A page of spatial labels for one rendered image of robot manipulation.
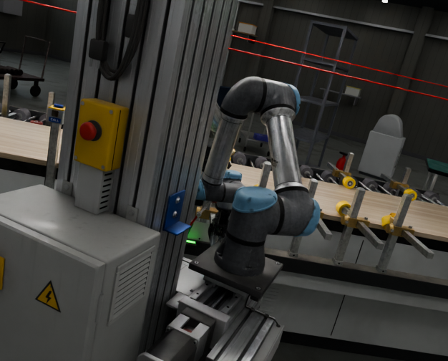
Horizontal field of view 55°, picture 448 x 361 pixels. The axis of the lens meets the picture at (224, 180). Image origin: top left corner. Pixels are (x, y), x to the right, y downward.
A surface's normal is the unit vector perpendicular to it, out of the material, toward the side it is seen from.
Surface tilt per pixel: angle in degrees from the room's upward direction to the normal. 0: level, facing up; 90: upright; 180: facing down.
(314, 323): 90
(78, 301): 90
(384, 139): 90
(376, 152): 90
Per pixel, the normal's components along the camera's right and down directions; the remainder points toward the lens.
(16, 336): -0.39, 0.18
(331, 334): 0.06, 0.29
